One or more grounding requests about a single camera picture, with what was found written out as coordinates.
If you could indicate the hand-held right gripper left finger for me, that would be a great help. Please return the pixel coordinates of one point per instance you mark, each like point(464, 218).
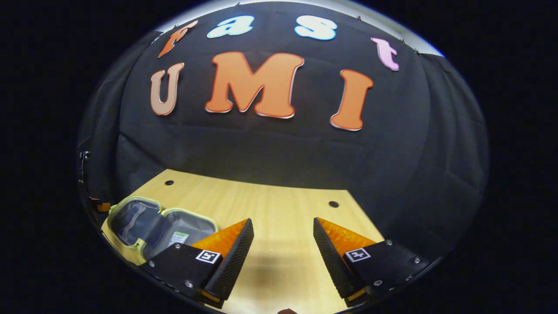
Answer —
point(233, 261)

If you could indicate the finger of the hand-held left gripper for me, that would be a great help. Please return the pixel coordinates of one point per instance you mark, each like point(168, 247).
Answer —
point(103, 207)

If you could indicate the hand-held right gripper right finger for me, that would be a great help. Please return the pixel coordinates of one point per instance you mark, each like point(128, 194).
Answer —
point(333, 261)

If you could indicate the pale yellow suitcase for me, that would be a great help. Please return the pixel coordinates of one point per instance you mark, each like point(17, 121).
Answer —
point(135, 222)

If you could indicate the row of backdrop clips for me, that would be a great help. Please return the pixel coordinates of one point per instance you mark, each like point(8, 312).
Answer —
point(360, 18)

